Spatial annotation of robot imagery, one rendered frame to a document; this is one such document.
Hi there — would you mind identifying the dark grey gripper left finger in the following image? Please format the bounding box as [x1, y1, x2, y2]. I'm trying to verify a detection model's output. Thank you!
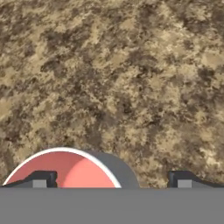
[1, 170, 59, 189]

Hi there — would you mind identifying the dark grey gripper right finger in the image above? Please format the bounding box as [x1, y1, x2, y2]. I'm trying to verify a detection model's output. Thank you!
[167, 170, 224, 189]

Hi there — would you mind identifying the grey cup with red inside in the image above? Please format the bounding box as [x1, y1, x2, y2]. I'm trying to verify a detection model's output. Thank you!
[2, 146, 141, 189]

